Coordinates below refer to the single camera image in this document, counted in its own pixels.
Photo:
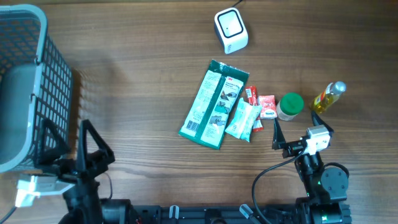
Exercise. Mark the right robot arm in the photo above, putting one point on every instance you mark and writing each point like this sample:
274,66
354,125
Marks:
325,184

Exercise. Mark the green lid jar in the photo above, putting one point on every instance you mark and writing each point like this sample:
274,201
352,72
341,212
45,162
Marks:
289,106

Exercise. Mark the yellow dish soap bottle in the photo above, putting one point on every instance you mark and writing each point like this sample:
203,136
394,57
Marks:
329,96

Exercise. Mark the grey plastic mesh basket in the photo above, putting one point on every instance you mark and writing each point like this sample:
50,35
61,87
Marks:
36,84

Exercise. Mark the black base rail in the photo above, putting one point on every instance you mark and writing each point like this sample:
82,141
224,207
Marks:
214,214

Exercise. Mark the sponge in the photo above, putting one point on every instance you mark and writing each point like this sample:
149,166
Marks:
268,106

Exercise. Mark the light green wipes packet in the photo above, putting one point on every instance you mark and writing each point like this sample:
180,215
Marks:
241,125

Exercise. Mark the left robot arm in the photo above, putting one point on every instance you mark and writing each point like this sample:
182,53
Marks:
83,194

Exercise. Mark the red toothpaste box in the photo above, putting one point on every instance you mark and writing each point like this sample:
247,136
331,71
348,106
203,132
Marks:
251,93

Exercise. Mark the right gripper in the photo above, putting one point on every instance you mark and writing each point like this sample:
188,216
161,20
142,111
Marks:
291,147

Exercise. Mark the white barcode scanner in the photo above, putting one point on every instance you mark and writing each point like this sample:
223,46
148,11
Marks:
230,30

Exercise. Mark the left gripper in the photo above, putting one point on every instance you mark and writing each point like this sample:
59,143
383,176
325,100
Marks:
96,162

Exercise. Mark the green sponge pack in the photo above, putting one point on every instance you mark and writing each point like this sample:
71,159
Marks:
209,114

